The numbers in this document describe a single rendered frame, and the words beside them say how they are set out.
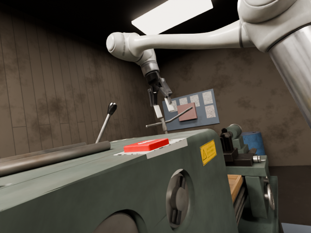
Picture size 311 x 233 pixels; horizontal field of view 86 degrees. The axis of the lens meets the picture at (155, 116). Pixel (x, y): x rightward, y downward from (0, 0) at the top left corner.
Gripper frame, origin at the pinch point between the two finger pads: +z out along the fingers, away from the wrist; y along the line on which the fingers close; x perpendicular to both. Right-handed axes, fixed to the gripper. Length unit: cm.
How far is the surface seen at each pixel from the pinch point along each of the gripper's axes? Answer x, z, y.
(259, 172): -52, 51, -4
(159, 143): 37, 15, -42
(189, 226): 34, 31, -38
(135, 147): 40, 14, -40
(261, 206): -50, 72, 2
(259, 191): -51, 63, 0
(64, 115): 22, -68, 204
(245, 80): -335, -56, 111
